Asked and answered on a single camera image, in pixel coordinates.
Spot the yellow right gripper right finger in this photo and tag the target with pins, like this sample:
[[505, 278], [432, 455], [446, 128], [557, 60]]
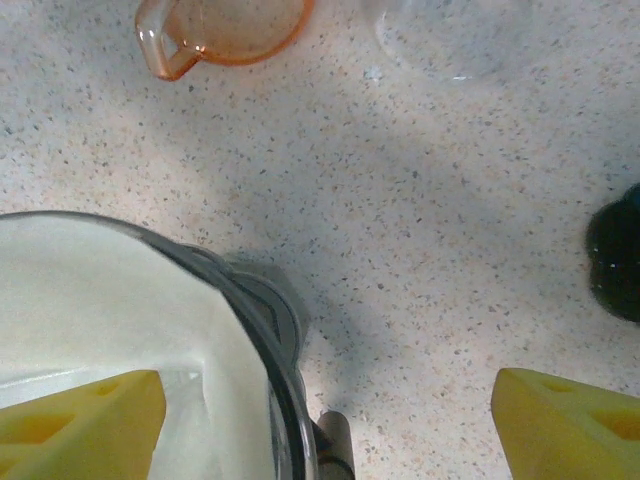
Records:
[[565, 430]]

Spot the clear glass coffee server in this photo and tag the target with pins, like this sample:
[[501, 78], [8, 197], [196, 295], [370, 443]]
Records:
[[450, 35]]

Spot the white paper coffee filter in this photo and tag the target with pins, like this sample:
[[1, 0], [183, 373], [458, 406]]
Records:
[[110, 300]]

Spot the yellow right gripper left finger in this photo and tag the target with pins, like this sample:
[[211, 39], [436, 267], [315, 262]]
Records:
[[75, 435]]

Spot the grey plastic coffee dripper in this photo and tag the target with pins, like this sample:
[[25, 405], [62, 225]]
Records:
[[280, 320]]

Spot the dark green coffee dripper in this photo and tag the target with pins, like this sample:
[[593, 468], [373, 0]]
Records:
[[617, 255]]

